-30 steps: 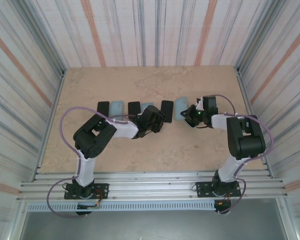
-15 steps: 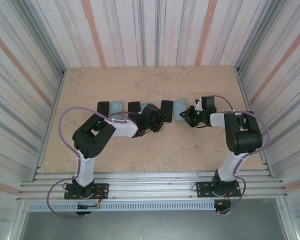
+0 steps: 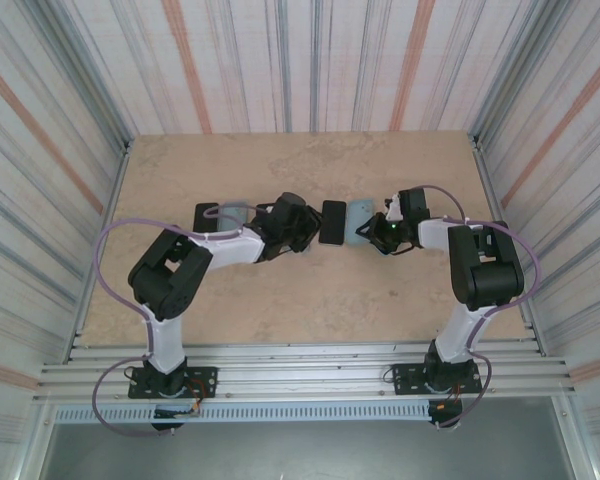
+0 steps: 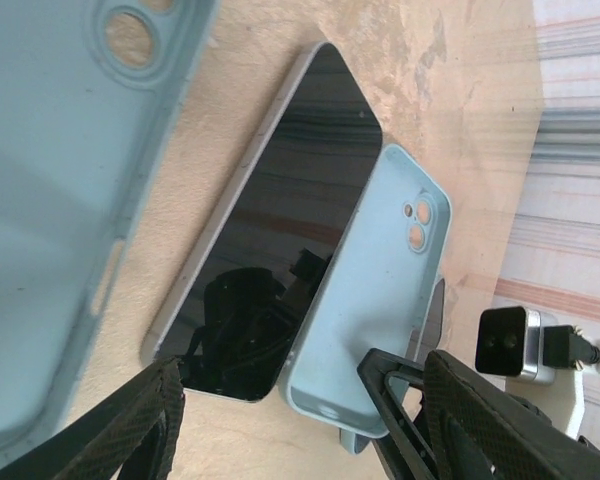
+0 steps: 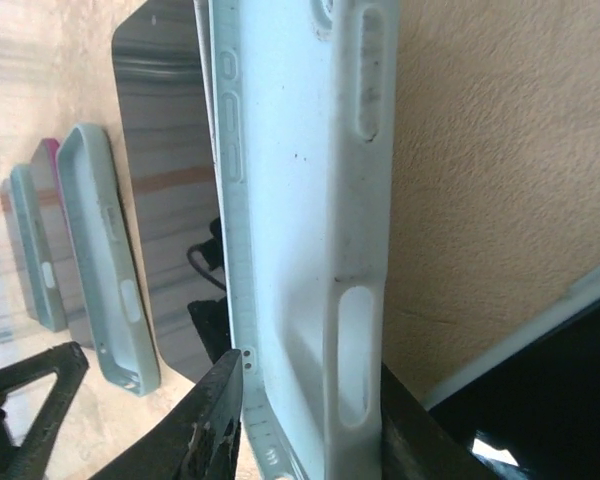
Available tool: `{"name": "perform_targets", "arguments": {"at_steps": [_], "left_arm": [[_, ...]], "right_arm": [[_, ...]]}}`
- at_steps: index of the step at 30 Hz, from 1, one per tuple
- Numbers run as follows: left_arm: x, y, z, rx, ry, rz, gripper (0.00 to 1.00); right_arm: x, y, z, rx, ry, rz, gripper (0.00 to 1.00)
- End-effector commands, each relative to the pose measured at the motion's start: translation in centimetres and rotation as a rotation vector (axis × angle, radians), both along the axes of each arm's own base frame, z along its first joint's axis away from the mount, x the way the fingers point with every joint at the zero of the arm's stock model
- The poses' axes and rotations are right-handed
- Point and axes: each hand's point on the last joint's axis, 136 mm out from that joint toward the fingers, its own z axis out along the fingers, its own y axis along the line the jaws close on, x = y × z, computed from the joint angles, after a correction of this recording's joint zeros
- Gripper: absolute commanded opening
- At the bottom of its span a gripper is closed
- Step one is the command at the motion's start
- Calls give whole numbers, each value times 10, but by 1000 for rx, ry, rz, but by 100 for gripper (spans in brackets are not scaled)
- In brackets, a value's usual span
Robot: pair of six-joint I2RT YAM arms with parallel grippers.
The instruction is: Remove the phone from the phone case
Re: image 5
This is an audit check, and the black smartphone pink edge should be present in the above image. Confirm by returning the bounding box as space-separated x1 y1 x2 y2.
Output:
28 137 99 351

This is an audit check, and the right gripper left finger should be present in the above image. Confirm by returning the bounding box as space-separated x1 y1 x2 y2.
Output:
87 348 245 480

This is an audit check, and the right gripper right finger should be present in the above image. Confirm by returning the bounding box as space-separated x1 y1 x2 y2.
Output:
379 362 486 480

